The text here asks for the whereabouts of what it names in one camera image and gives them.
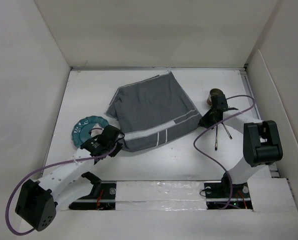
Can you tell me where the metal cup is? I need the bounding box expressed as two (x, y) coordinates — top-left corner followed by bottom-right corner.
(206, 88), (224, 107)

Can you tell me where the teal scalloped plate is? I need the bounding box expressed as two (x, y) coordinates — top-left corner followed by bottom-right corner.
(71, 115), (109, 148)

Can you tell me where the silver knife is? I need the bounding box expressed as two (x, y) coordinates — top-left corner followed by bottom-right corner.
(222, 123), (233, 140)

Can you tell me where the silver fork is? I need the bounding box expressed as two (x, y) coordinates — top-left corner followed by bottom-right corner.
(214, 125), (218, 151)

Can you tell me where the grey cloth placemat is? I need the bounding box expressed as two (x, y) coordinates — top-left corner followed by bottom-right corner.
(105, 71), (202, 152)

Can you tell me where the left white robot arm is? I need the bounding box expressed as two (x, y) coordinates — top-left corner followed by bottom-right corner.
(15, 125), (125, 232)

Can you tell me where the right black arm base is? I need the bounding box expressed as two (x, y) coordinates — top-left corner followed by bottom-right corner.
(199, 176), (253, 210)

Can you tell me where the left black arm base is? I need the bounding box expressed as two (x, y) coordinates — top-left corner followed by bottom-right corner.
(68, 172), (117, 211)

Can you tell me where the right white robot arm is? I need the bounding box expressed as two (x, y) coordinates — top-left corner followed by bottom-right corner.
(199, 94), (283, 197)

